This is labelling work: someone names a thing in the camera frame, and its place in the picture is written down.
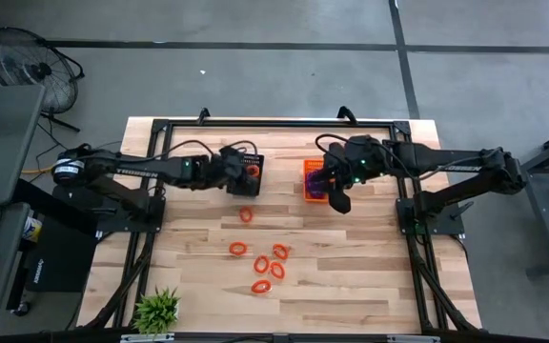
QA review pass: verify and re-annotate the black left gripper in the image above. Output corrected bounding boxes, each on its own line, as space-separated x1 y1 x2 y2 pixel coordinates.
206 146 260 196

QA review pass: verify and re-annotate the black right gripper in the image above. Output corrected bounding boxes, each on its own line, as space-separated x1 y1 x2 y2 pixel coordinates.
320 135 385 214

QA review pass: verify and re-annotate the black plastic basket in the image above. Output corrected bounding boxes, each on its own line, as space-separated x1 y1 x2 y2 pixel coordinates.
225 151 265 197

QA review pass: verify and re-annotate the orange plastic basket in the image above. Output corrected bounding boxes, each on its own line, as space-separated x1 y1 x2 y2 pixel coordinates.
302 159 332 204

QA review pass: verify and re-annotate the small green potted plant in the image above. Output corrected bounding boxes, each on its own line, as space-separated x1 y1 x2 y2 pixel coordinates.
132 286 181 335

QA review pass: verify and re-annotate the white and yellow can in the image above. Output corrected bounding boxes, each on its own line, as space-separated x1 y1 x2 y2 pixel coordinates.
21 216 43 243

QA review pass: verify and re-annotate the black floor fan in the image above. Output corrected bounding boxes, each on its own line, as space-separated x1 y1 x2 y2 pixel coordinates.
0 26 86 133

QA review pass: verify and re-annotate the dark grey side desk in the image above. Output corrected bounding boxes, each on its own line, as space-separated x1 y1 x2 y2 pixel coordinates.
0 202 31 324

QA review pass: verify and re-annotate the black metal table frame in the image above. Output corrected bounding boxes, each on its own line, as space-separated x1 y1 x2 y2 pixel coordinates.
76 117 483 343

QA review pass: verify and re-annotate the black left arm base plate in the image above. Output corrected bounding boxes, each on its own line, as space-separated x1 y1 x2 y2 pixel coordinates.
95 195 167 235

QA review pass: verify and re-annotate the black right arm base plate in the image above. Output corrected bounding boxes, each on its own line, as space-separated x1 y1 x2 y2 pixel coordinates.
396 196 467 238

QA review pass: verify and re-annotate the silver metal bracket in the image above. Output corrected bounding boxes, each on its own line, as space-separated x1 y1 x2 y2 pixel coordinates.
386 334 441 343
120 333 175 343

